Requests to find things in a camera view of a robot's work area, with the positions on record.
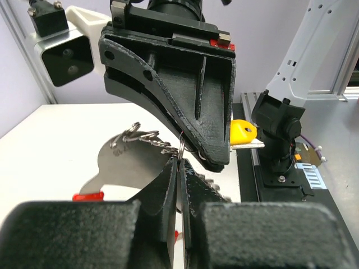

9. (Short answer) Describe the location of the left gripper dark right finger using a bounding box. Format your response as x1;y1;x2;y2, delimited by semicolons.
179;159;358;268

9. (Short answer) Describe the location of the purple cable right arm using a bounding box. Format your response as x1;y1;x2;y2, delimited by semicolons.
298;133;328;166

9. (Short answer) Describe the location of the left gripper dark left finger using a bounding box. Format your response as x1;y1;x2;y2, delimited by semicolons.
1;161;177;268

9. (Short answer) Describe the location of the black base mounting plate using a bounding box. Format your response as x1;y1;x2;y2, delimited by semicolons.
232;103;334;202

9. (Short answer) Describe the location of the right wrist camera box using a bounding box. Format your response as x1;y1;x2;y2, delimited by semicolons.
27;1;111;87

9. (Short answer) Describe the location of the aluminium frame post left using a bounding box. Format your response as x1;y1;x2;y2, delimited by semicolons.
1;1;58;104

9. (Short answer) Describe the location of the steel key holder red handle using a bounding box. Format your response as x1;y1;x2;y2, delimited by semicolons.
72;122;186;201

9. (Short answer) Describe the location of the white slotted cable duct right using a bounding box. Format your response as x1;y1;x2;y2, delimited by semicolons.
295;163;328;190

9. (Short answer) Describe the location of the yellow key tag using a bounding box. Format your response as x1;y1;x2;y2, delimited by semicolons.
229;119;265;150

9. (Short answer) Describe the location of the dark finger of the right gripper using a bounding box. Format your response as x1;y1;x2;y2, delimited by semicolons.
104;68;227;171
98;26;236;164

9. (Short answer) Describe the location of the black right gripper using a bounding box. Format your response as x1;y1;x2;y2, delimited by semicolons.
109;1;234;50

